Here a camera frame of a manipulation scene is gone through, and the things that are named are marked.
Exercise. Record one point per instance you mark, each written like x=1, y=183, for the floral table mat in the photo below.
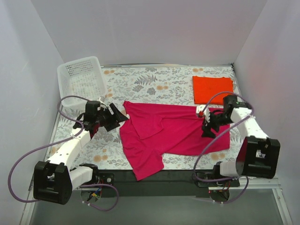
x=159, y=85

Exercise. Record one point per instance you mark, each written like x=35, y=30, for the aluminium frame rail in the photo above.
x=29, y=207

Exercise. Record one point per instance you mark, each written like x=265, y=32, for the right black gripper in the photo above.
x=211, y=124

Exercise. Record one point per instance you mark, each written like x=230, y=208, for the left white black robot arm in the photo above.
x=54, y=179

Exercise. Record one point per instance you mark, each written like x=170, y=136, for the magenta t shirt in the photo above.
x=155, y=129

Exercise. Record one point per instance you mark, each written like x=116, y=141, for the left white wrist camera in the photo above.
x=102, y=102

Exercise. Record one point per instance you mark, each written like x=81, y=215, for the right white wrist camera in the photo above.
x=202, y=111

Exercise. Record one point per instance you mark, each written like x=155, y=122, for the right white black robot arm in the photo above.
x=258, y=155

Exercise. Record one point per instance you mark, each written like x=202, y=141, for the white plastic basket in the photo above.
x=84, y=78

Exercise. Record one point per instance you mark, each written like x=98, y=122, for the folded orange t shirt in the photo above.
x=204, y=88

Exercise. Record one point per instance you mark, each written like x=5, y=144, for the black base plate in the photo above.
x=163, y=183

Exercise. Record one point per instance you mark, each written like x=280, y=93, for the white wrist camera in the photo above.
x=102, y=102
x=202, y=111

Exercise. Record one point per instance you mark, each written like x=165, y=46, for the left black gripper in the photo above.
x=112, y=116

